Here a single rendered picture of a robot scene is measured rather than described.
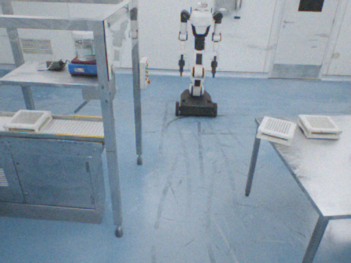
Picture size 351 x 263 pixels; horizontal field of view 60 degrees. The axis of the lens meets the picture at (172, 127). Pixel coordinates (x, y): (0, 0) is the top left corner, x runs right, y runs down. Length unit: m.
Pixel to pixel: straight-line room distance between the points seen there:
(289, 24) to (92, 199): 4.53
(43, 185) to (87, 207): 0.39
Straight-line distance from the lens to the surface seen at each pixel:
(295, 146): 2.33
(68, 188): 2.56
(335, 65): 6.41
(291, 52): 6.02
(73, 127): 2.33
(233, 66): 5.86
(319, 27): 6.06
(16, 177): 2.68
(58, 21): 1.82
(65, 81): 1.96
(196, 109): 4.21
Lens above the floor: 2.01
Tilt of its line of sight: 30 degrees down
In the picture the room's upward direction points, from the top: 1 degrees clockwise
